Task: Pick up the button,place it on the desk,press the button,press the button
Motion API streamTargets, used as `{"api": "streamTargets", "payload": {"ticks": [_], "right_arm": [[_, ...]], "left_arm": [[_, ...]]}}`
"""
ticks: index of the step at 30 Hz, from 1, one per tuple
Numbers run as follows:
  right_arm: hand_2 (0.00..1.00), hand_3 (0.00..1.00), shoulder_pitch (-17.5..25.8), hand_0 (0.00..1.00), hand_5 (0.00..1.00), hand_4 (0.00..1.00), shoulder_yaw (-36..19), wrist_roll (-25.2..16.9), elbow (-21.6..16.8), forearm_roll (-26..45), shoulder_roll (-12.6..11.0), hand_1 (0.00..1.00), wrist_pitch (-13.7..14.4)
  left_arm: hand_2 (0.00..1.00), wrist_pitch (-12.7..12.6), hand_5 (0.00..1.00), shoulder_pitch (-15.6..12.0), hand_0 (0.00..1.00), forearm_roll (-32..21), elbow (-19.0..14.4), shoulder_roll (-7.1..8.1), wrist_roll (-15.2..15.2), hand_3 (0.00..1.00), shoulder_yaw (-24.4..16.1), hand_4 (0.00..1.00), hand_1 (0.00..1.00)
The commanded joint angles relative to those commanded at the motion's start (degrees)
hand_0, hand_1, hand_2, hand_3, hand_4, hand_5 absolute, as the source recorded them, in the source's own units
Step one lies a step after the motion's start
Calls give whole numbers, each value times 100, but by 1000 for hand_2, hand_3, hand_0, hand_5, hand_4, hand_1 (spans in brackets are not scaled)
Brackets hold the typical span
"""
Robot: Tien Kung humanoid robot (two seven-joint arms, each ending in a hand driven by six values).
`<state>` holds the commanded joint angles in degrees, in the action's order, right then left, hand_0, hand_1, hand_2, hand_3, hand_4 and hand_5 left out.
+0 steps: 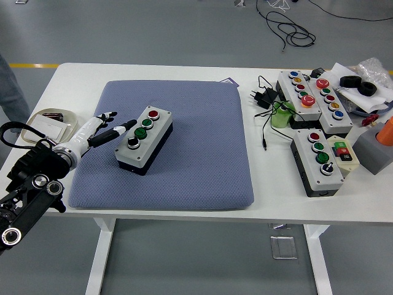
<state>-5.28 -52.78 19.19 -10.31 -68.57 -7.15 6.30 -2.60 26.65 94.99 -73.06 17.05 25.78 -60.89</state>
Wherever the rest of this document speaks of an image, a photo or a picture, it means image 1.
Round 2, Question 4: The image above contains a white paper sheet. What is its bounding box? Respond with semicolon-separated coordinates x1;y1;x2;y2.
325;62;393;113

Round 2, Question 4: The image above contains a white wall switch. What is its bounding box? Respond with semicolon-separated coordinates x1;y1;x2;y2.
26;114;68;139

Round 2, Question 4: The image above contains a coiled black floor cable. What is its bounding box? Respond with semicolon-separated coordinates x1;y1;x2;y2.
256;0;316;53

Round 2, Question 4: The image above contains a clear bubble wrap bag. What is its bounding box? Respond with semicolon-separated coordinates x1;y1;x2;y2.
348;57;393;93

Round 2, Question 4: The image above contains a grey five-button control box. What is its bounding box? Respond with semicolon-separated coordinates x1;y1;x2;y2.
275;70;322;130
306;78;354;136

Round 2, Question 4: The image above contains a green cylinder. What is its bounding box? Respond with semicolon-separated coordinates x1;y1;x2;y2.
271;101;295;129

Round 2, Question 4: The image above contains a grey four-button control box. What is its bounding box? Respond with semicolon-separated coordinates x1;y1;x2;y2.
114;105;173;176
290;128;345;198

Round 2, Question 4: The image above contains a white floor cord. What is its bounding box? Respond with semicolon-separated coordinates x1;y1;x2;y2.
265;0;291;12

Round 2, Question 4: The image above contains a long black floor cable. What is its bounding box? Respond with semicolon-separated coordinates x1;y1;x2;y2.
306;0;393;22

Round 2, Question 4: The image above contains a purple-edged card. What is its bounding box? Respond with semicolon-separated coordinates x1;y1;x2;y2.
219;76;240;89

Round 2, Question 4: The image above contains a black adapter cord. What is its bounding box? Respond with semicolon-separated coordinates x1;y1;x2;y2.
254;75;305;151

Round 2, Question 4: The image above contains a grey block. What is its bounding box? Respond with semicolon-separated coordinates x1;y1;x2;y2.
352;121;393;176

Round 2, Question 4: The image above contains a cream three-button switch box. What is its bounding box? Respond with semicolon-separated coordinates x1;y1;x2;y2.
325;135;360;178

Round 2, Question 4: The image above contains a blue-grey woven mat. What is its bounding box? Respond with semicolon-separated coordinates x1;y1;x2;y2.
68;79;255;212

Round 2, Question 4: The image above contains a red valve knob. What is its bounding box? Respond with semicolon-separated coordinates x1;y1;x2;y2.
361;114;380;127

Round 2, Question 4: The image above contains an orange cylinder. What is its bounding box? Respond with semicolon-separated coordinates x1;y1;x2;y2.
377;116;393;148

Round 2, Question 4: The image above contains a white table leg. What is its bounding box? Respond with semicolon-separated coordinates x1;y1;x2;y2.
303;224;334;295
85;217;117;295

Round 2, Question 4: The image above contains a person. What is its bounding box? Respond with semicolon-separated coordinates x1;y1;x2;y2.
0;54;31;133

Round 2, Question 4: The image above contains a blue rimmed bowl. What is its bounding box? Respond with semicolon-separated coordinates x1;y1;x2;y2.
349;101;393;117

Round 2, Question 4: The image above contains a black power adapter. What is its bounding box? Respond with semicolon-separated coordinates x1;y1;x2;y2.
247;87;277;109

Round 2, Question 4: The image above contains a clear floor plate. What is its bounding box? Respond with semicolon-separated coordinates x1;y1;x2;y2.
270;235;298;261

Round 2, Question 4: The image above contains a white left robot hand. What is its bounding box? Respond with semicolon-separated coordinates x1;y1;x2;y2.
60;110;138;158

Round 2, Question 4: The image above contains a beige shallow tray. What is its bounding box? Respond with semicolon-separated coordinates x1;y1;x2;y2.
20;107;78;147

